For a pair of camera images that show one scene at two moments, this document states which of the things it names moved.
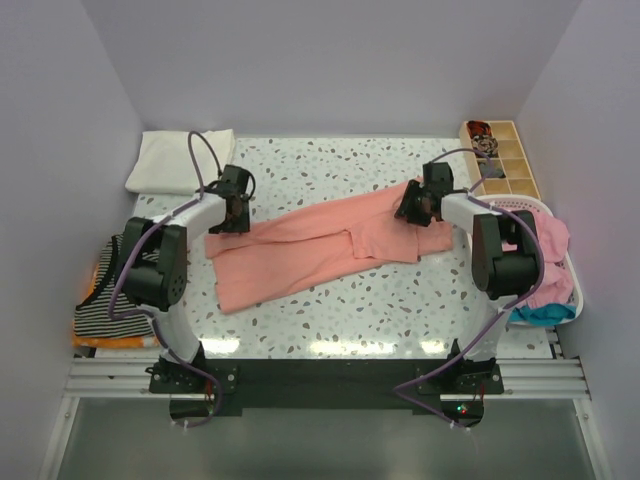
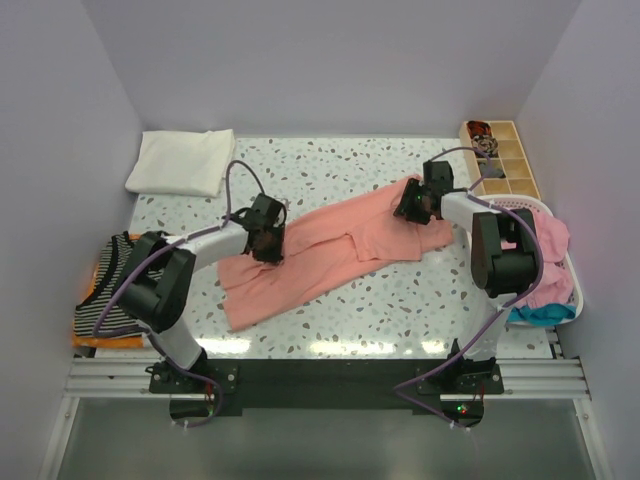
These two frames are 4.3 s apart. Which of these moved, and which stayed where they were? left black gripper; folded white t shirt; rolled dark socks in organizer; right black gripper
Moved: left black gripper
Stayed: right black gripper; folded white t shirt; rolled dark socks in organizer
